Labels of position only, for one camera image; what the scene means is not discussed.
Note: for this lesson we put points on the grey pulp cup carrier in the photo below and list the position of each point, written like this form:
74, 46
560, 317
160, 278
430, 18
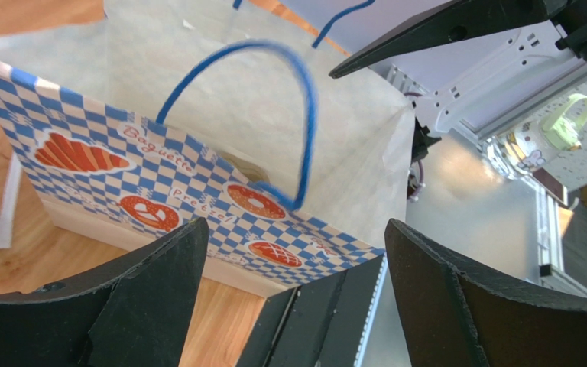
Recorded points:
245, 165

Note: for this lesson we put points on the aluminium rail frame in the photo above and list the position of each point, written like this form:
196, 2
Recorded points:
511, 226

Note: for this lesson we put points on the white wrapped straw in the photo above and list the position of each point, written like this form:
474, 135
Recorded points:
9, 201

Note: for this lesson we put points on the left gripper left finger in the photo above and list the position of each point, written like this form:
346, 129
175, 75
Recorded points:
134, 310

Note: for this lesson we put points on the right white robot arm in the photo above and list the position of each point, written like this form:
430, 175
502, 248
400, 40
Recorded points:
552, 32

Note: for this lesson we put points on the clear bottle green lid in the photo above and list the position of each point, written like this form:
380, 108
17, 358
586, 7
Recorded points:
528, 146

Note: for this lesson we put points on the blue checkered paper bag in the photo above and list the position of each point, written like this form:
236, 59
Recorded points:
118, 125

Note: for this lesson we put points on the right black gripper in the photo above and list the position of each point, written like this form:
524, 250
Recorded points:
457, 21

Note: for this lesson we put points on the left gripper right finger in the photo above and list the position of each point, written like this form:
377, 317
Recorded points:
456, 311

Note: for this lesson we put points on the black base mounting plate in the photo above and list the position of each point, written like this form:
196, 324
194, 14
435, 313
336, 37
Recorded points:
323, 323

